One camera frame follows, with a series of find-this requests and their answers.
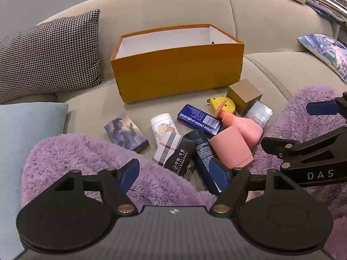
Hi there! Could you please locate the photo card box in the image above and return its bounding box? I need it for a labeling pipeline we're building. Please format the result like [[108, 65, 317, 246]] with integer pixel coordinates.
[[104, 113, 149, 153]]

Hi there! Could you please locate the pink spray bottle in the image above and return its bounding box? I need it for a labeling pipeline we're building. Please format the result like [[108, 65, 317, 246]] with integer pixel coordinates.
[[217, 110, 263, 149]]

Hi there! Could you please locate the plaid black box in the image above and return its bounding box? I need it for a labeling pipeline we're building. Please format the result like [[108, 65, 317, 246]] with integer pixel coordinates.
[[152, 132, 196, 177]]

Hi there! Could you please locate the clear acrylic box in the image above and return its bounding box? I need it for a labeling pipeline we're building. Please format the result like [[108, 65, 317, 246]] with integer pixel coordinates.
[[245, 100, 273, 129]]

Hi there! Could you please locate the brown cardboard cube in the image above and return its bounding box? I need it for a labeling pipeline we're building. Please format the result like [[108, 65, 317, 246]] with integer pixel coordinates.
[[226, 79, 262, 116]]

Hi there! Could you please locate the purple fluffy blanket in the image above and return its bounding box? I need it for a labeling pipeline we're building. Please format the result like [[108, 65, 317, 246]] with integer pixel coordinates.
[[21, 133, 216, 209]]

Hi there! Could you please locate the white floral can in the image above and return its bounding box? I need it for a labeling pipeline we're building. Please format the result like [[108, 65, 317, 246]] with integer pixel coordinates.
[[151, 113, 179, 146]]

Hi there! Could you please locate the blue tin case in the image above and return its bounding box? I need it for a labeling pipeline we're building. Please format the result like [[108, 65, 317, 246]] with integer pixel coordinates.
[[177, 104, 223, 138]]

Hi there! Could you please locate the yellow tape measure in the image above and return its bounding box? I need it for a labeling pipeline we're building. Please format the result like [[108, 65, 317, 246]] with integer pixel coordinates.
[[207, 96, 236, 116]]

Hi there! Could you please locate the stack of magazines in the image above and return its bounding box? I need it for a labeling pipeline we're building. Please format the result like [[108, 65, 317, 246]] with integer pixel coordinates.
[[306, 0, 346, 23]]

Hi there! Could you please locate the light blue cushion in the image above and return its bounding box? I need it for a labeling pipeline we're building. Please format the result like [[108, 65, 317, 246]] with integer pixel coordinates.
[[1, 102, 68, 259]]

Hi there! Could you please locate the orange cardboard box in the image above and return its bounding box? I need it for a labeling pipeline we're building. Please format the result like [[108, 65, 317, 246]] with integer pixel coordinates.
[[111, 24, 244, 104]]

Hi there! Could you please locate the houndstooth cushion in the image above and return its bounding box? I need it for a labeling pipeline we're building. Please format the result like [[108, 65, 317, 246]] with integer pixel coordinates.
[[1, 9, 102, 103]]

